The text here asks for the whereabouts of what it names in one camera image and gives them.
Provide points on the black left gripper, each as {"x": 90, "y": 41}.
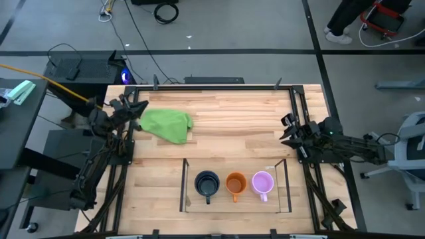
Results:
{"x": 121, "y": 114}

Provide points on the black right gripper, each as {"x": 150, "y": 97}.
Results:
{"x": 308, "y": 136}

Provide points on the pink plastic mug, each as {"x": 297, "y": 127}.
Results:
{"x": 262, "y": 182}

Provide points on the orange plastic mug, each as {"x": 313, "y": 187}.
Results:
{"x": 236, "y": 184}

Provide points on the dark blue enamel mug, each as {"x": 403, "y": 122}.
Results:
{"x": 206, "y": 183}

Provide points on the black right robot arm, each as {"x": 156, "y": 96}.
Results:
{"x": 352, "y": 149}

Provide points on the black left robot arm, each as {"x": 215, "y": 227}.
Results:
{"x": 89, "y": 179}

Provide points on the green cloth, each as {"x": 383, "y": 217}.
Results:
{"x": 169, "y": 126}

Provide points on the black computer tower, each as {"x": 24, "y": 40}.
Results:
{"x": 96, "y": 69}

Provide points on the small black power adapter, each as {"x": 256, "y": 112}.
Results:
{"x": 72, "y": 74}

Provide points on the black power strip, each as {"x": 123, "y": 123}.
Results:
{"x": 214, "y": 80}

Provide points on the grey metal floor foot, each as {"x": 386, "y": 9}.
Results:
{"x": 398, "y": 85}

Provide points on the black side desk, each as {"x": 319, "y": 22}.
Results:
{"x": 20, "y": 132}

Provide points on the mint green stapler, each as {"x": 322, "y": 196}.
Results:
{"x": 21, "y": 91}

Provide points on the grey office chair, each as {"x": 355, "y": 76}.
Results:
{"x": 411, "y": 139}

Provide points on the person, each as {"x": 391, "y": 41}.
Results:
{"x": 348, "y": 13}

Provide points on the red framed black cart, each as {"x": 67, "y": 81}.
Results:
{"x": 386, "y": 21}

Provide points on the grey frame bracket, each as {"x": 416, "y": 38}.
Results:
{"x": 155, "y": 83}
{"x": 277, "y": 84}

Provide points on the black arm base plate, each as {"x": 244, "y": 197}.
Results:
{"x": 129, "y": 157}
{"x": 332, "y": 161}

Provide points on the silver aluminium bracket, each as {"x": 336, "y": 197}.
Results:
{"x": 123, "y": 237}
{"x": 308, "y": 236}

